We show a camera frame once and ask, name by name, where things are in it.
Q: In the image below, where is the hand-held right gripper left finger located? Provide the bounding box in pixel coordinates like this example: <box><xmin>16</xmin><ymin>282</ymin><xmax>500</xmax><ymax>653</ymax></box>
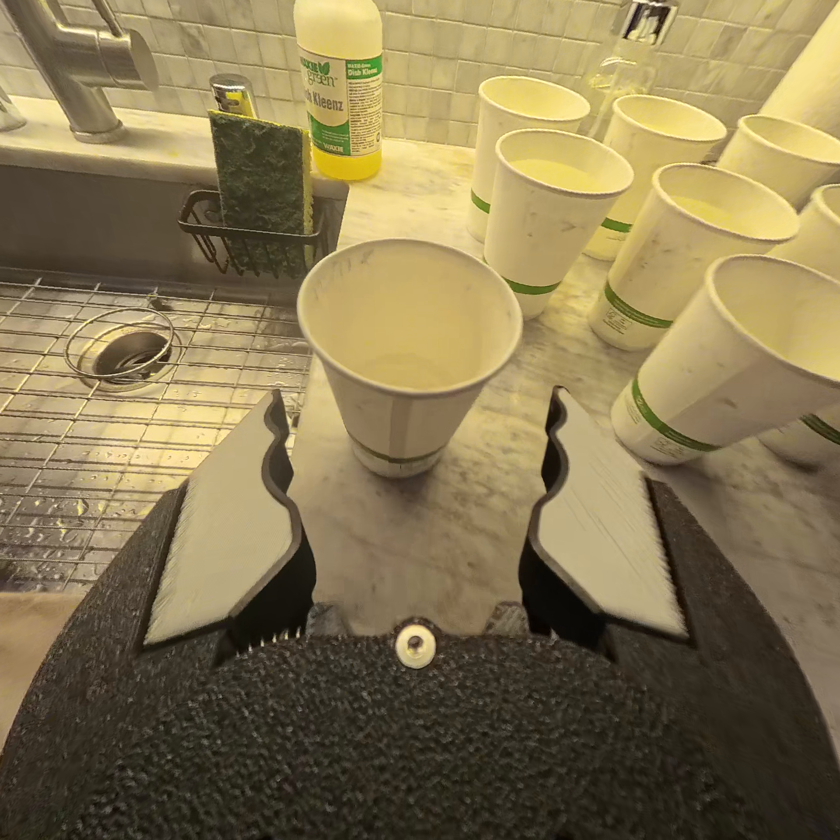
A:
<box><xmin>143</xmin><ymin>389</ymin><xmax>316</xmax><ymax>647</ymax></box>

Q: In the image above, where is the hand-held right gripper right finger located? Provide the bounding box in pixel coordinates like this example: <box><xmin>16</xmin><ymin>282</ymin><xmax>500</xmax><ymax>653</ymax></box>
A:
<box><xmin>518</xmin><ymin>386</ymin><xmax>690</xmax><ymax>643</ymax></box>

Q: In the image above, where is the white paper cup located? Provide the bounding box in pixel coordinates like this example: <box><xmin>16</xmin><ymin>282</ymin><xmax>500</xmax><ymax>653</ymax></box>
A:
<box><xmin>297</xmin><ymin>238</ymin><xmax>524</xmax><ymax>478</ymax></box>

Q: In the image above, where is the metal sink drain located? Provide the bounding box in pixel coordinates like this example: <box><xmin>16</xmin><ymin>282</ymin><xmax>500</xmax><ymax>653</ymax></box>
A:
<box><xmin>79</xmin><ymin>330</ymin><xmax>173</xmax><ymax>385</ymax></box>

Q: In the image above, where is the cluster of white paper cups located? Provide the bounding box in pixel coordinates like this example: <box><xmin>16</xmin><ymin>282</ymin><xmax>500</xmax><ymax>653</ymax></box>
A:
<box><xmin>467</xmin><ymin>75</ymin><xmax>840</xmax><ymax>468</ymax></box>

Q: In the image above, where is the stainless steel sink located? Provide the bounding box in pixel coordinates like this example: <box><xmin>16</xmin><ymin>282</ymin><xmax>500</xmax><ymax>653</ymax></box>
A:
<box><xmin>0</xmin><ymin>164</ymin><xmax>349</xmax><ymax>595</ymax></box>

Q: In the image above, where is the green scrub sponge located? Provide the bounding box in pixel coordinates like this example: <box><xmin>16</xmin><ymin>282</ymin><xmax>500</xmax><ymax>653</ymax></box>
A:
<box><xmin>207</xmin><ymin>108</ymin><xmax>315</xmax><ymax>280</ymax></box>

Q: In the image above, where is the yellow dish soap bottle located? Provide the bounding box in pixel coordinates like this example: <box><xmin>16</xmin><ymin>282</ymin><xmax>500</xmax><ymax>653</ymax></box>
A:
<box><xmin>293</xmin><ymin>0</ymin><xmax>383</xmax><ymax>181</ymax></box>

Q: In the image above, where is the white paper towel roll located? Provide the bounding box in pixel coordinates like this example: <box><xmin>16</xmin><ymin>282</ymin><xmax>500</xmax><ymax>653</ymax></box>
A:
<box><xmin>758</xmin><ymin>0</ymin><xmax>840</xmax><ymax>132</ymax></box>

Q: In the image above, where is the glass pump soap dispenser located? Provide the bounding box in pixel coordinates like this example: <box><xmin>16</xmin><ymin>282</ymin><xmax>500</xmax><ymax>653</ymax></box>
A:
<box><xmin>586</xmin><ymin>0</ymin><xmax>681</xmax><ymax>132</ymax></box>

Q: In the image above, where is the brushed metal faucet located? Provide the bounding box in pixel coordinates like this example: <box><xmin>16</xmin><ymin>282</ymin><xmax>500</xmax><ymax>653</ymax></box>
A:
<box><xmin>0</xmin><ymin>0</ymin><xmax>160</xmax><ymax>144</ymax></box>

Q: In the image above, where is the wire sink grid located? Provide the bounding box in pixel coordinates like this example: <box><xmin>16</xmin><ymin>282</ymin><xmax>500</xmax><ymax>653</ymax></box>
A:
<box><xmin>0</xmin><ymin>276</ymin><xmax>312</xmax><ymax>592</ymax></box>

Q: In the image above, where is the black wire sponge caddy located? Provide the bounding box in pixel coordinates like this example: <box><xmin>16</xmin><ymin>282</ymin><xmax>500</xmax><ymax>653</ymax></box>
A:
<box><xmin>178</xmin><ymin>189</ymin><xmax>329</xmax><ymax>280</ymax></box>

